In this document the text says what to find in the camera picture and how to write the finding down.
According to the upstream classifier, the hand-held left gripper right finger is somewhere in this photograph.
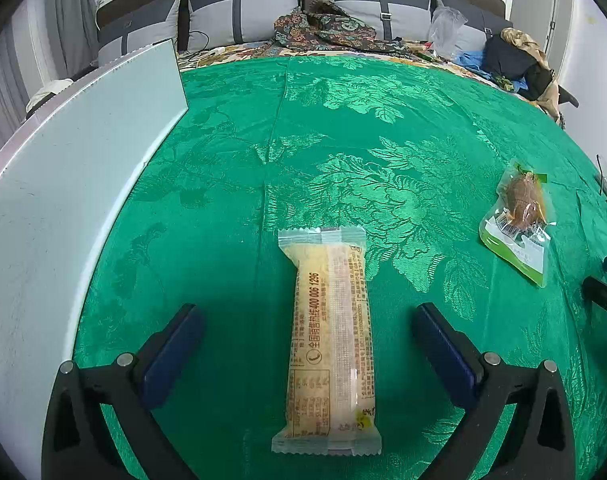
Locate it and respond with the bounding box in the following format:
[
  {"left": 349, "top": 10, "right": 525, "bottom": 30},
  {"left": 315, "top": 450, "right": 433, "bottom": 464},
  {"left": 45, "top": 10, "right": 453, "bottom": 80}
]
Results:
[{"left": 413, "top": 303, "right": 577, "bottom": 480}]

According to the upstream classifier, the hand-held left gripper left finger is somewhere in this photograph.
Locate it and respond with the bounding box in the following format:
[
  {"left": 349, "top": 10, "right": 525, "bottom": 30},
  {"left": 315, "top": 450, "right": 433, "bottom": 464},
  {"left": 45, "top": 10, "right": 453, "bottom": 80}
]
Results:
[{"left": 42, "top": 303, "right": 205, "bottom": 480}]

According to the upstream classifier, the green packet with brown snack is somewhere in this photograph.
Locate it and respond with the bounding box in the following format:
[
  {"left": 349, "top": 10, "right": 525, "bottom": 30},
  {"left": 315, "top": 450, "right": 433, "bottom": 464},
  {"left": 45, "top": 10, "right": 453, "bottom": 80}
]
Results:
[{"left": 478, "top": 160, "right": 555, "bottom": 289}]

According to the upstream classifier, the long pale cake bar packet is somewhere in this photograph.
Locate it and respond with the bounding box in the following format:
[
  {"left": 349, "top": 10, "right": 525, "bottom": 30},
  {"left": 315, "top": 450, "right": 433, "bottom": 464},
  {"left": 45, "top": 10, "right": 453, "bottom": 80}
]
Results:
[{"left": 272, "top": 227, "right": 383, "bottom": 457}]

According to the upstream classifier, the green patterned blanket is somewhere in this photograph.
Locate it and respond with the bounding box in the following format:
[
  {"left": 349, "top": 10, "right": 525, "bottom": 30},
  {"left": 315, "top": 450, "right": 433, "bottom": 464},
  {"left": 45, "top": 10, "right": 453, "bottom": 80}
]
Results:
[{"left": 73, "top": 55, "right": 607, "bottom": 480}]

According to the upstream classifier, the black bag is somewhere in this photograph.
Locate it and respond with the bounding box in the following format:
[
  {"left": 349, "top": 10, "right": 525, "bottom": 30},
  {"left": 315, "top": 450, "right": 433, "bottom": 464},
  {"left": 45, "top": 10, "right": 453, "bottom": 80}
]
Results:
[{"left": 483, "top": 34, "right": 554, "bottom": 101}]

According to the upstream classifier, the pile of dark clothes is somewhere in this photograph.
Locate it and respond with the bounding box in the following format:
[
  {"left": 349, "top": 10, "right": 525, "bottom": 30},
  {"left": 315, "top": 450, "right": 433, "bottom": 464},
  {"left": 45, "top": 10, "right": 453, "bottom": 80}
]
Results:
[{"left": 501, "top": 27, "right": 567, "bottom": 121}]

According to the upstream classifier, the blue cloth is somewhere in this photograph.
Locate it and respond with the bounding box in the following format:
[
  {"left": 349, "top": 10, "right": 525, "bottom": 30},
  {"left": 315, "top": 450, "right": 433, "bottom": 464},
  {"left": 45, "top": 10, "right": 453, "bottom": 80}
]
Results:
[{"left": 456, "top": 50, "right": 529, "bottom": 93}]

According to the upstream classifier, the white door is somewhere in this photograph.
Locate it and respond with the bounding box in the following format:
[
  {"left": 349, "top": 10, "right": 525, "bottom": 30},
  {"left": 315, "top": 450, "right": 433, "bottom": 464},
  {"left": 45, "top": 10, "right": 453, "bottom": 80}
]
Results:
[{"left": 511, "top": 0, "right": 574, "bottom": 68}]

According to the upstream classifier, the grey two-tone pillow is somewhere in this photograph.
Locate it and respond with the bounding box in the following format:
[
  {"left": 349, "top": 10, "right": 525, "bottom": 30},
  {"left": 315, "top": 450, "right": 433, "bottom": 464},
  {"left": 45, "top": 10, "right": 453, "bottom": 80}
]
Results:
[
  {"left": 97, "top": 0, "right": 184, "bottom": 66},
  {"left": 316, "top": 0, "right": 433, "bottom": 41},
  {"left": 186, "top": 0, "right": 304, "bottom": 53},
  {"left": 433, "top": 0, "right": 513, "bottom": 56}
]

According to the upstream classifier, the clear plastic bag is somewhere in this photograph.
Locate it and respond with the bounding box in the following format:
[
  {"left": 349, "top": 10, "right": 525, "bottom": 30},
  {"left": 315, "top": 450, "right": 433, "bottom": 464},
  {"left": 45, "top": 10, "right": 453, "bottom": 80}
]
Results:
[{"left": 427, "top": 6, "right": 469, "bottom": 61}]

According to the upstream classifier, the white cloth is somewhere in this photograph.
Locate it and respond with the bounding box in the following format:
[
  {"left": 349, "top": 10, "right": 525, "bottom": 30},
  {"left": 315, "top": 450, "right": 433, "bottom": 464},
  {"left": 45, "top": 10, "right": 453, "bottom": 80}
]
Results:
[{"left": 26, "top": 79, "right": 74, "bottom": 113}]

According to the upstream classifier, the floral bedsheet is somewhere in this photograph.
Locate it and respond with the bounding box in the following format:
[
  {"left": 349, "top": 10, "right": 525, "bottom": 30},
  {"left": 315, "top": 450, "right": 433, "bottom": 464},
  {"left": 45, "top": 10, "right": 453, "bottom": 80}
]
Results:
[{"left": 176, "top": 42, "right": 494, "bottom": 78}]

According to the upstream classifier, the pale sheer curtain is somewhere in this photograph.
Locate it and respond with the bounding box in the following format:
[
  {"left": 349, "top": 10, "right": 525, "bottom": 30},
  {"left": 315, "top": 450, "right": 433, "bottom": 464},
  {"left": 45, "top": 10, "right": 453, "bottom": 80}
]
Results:
[{"left": 0, "top": 20, "right": 39, "bottom": 161}]

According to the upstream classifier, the dark floral garment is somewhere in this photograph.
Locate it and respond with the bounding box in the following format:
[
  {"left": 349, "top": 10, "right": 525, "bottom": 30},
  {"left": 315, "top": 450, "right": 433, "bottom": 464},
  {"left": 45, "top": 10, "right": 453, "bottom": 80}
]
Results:
[{"left": 273, "top": 0, "right": 419, "bottom": 56}]

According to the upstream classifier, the grey curtain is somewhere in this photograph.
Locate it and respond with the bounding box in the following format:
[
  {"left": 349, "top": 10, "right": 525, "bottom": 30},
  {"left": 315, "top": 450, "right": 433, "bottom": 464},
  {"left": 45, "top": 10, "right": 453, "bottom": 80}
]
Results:
[{"left": 38, "top": 0, "right": 91, "bottom": 81}]

